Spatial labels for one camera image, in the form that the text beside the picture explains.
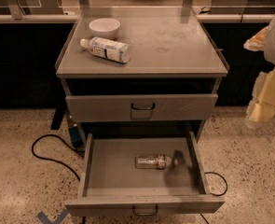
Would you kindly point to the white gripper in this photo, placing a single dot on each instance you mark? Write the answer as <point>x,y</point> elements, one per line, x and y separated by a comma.
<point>261,109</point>

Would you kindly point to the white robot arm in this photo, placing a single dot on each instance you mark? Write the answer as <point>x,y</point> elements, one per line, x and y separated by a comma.
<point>264,41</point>

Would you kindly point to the grey drawer cabinet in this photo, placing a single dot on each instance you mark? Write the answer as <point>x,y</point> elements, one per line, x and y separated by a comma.
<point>170,54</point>

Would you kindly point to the grey top drawer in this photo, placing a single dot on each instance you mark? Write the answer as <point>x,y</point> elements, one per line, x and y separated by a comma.
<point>166,107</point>

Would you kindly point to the white labelled bottle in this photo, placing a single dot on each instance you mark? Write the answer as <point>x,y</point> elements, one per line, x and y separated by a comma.
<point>107,49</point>

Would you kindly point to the grey open middle drawer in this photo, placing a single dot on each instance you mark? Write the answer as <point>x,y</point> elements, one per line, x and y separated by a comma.
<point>111,185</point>

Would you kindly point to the white bowl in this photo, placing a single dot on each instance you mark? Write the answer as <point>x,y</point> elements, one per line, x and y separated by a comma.
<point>105,27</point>

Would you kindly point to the blue power adapter box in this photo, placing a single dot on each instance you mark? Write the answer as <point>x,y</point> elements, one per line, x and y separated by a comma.
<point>74,133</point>

